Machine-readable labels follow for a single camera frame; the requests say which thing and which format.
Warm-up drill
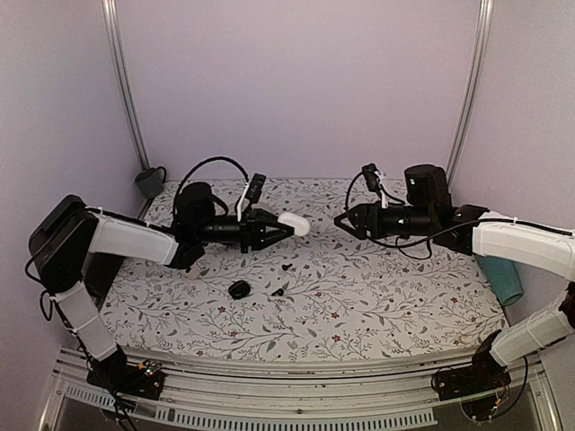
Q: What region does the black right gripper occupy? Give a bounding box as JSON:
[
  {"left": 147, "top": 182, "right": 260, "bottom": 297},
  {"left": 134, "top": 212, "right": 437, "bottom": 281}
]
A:
[{"left": 334, "top": 203, "right": 435, "bottom": 241}]

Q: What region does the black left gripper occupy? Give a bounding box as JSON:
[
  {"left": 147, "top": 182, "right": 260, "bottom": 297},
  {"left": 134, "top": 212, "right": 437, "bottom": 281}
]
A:
[{"left": 196, "top": 207, "right": 295, "bottom": 254}]

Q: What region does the white oval earbud case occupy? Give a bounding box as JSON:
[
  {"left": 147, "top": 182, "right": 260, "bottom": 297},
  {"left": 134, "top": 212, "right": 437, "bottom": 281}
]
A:
[{"left": 278, "top": 212, "right": 311, "bottom": 237}]

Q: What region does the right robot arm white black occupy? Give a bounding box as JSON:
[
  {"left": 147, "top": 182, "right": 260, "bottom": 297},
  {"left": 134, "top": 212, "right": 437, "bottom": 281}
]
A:
[{"left": 334, "top": 163, "right": 574, "bottom": 391}]

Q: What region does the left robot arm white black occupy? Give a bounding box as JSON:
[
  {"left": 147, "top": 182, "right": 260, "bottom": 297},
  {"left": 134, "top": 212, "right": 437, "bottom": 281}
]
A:
[{"left": 28, "top": 181, "right": 310, "bottom": 390}]

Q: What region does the black open earbud case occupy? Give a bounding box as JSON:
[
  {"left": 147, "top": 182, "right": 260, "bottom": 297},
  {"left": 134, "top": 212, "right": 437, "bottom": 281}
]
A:
[{"left": 228, "top": 280, "right": 252, "bottom": 300}]

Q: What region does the white earbud case small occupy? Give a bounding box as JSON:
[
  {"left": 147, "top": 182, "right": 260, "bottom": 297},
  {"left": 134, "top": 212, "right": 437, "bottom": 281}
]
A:
[{"left": 183, "top": 267, "right": 200, "bottom": 279}]

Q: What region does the grey mug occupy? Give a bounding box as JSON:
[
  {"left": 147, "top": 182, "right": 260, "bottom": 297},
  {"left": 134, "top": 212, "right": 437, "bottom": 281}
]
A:
[{"left": 134, "top": 166, "right": 167, "bottom": 199}]

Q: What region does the teal cup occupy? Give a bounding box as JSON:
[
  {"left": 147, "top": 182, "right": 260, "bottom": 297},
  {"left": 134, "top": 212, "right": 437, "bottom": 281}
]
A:
[{"left": 476, "top": 256, "right": 524, "bottom": 307}]

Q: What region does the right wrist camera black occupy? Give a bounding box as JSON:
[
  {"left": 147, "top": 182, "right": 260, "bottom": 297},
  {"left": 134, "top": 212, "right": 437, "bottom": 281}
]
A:
[{"left": 361, "top": 163, "right": 389, "bottom": 209}]

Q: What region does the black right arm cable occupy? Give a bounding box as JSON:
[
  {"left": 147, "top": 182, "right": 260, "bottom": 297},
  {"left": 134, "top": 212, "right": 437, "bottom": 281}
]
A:
[{"left": 344, "top": 172, "right": 477, "bottom": 260}]

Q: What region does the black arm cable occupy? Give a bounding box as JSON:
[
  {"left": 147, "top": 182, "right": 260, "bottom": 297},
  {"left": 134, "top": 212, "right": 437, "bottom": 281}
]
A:
[
  {"left": 172, "top": 155, "right": 251, "bottom": 212},
  {"left": 344, "top": 172, "right": 477, "bottom": 260}
]

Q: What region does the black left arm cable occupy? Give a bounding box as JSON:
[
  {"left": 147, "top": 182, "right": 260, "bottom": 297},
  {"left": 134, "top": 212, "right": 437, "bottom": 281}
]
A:
[{"left": 172, "top": 155, "right": 251, "bottom": 212}]

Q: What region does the aluminium front rail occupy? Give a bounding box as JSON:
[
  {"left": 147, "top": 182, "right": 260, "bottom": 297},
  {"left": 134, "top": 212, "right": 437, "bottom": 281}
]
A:
[{"left": 38, "top": 348, "right": 567, "bottom": 430}]

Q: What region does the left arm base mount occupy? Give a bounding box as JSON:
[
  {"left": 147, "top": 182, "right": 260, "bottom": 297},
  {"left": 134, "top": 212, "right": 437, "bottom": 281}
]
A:
[{"left": 86, "top": 358, "right": 166, "bottom": 400}]

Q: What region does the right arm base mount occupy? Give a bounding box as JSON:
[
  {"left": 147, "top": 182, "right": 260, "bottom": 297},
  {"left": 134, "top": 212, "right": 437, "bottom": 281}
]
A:
[{"left": 430, "top": 365, "right": 511, "bottom": 422}]

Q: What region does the right aluminium frame post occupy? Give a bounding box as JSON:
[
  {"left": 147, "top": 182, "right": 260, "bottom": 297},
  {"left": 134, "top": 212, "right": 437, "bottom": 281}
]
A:
[{"left": 446, "top": 0, "right": 494, "bottom": 188}]

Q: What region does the aluminium frame post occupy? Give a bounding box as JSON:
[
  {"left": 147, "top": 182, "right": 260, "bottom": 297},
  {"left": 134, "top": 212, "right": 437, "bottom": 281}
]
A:
[
  {"left": 102, "top": 0, "right": 150, "bottom": 170},
  {"left": 446, "top": 0, "right": 494, "bottom": 188}
]

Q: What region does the left aluminium frame post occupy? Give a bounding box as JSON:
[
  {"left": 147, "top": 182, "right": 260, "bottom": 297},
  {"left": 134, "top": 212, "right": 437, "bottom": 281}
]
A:
[{"left": 102, "top": 0, "right": 150, "bottom": 170}]

